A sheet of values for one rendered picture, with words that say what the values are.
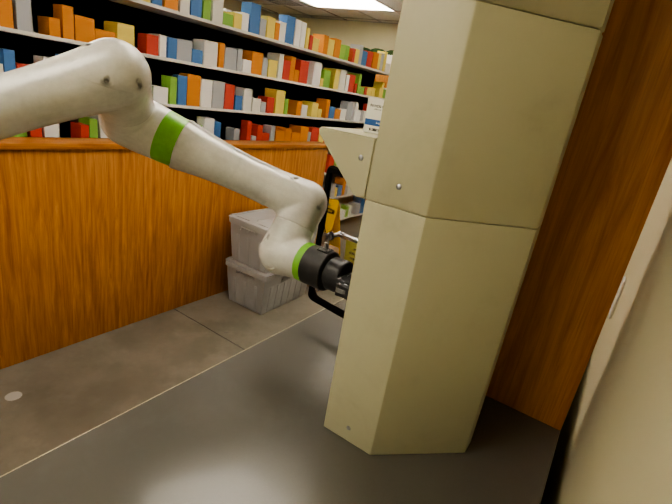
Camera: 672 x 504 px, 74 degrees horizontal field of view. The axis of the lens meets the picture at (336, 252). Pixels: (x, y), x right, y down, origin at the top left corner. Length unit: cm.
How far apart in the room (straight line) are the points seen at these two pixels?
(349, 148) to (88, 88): 47
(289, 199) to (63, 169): 174
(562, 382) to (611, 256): 30
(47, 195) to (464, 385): 220
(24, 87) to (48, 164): 166
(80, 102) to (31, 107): 7
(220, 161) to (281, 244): 23
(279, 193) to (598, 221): 66
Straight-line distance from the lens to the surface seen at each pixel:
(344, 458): 91
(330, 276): 94
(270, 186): 102
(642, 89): 102
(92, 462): 90
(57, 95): 93
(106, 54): 93
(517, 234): 78
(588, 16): 79
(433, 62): 70
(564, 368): 112
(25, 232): 262
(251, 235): 311
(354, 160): 75
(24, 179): 255
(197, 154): 103
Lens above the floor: 156
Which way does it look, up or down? 19 degrees down
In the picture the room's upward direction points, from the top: 10 degrees clockwise
